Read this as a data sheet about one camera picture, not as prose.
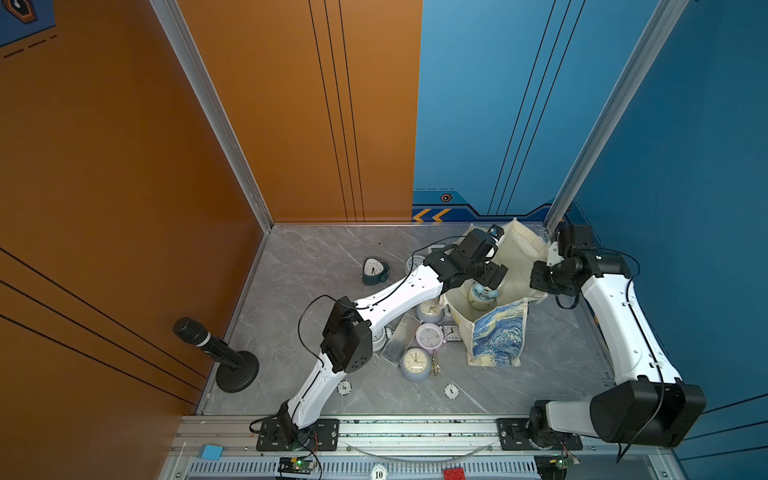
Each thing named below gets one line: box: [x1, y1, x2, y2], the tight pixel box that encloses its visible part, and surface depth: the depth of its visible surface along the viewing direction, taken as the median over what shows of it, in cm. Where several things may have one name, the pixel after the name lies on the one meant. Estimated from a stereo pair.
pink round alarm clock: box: [415, 322, 444, 355], surface depth 89 cm
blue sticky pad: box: [198, 444, 225, 461], surface depth 72 cm
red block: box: [443, 468, 467, 480], surface depth 68 cm
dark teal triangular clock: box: [362, 257, 390, 285], surface depth 104 cm
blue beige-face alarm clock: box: [400, 346, 431, 382], surface depth 83 cm
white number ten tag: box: [370, 464, 388, 480], surface depth 65 cm
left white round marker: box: [336, 380, 353, 396], surface depth 83 cm
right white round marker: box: [444, 384, 460, 399], surface depth 81 cm
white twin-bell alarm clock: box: [372, 326, 387, 352], surface depth 87 cm
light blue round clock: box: [468, 281, 499, 311], surface depth 94 cm
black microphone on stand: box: [173, 317, 260, 393], surface depth 77 cm
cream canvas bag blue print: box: [446, 218, 549, 367], surface depth 77 cm
